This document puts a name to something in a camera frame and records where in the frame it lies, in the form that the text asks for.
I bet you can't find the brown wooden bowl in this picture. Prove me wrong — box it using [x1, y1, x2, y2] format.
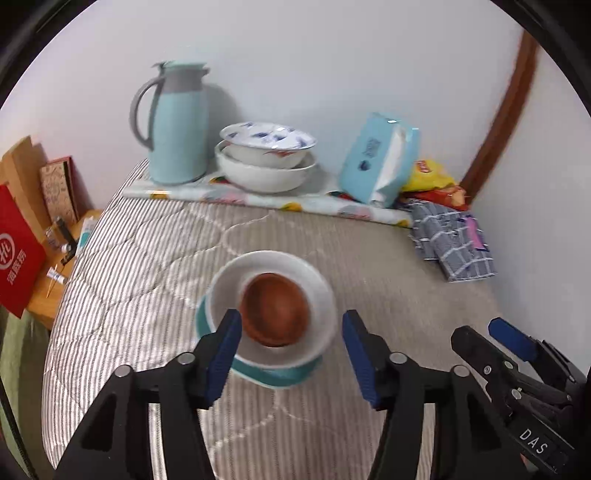
[239, 272, 311, 348]

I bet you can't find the grey checked cloth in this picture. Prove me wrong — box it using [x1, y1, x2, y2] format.
[409, 200, 497, 282]

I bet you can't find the pink card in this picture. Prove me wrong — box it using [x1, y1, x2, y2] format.
[465, 216, 489, 252]

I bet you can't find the medium white porcelain bowl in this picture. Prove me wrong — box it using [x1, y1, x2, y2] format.
[218, 141, 318, 169]

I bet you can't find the small white ceramic bowl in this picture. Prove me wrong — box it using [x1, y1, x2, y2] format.
[205, 250, 337, 370]

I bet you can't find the crane print porcelain bowl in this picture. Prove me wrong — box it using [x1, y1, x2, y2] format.
[219, 121, 318, 168]

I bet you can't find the large white bowl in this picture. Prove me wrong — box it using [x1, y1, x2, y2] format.
[215, 147, 319, 193]

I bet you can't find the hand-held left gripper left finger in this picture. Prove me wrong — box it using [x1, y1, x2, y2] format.
[54, 308, 243, 480]

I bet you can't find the fruit print oilcloth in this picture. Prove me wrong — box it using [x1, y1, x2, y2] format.
[122, 168, 414, 229]

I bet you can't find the brown wooden door frame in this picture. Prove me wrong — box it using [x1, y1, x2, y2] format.
[462, 30, 539, 199]

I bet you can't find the yellow snack bag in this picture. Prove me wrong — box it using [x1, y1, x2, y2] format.
[402, 158, 455, 192]

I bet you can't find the white teal tube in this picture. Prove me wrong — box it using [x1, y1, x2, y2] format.
[76, 216, 99, 252]

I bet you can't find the green bedsheet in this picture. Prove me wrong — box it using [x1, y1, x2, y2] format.
[0, 307, 51, 462]

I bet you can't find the wooden side table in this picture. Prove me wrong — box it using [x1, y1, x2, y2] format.
[25, 210, 105, 330]

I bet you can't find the grey striped quilt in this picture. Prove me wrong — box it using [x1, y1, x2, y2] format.
[41, 159, 532, 480]

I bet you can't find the small black bottle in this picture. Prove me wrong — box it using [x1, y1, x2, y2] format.
[52, 218, 77, 252]

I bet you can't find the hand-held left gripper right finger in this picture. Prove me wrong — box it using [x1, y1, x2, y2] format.
[342, 309, 529, 480]

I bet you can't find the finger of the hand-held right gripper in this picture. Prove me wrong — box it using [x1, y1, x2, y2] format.
[488, 318, 587, 393]
[451, 325, 571, 416]

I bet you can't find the red snack bag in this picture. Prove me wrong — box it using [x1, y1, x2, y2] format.
[406, 185, 469, 210]

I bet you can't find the red paper bag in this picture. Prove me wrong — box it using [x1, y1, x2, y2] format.
[0, 185, 49, 319]

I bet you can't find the light blue thermos jug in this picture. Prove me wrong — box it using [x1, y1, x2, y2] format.
[129, 60, 211, 185]

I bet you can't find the light blue tissue pack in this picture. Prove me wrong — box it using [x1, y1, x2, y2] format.
[339, 112, 421, 208]

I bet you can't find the patterned kraft gift box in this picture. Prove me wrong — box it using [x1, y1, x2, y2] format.
[39, 156, 90, 227]

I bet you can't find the brown paper bag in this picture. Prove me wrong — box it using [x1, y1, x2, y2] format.
[0, 135, 51, 241]

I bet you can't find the teal ceramic plate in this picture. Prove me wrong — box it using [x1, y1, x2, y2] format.
[195, 295, 324, 391]

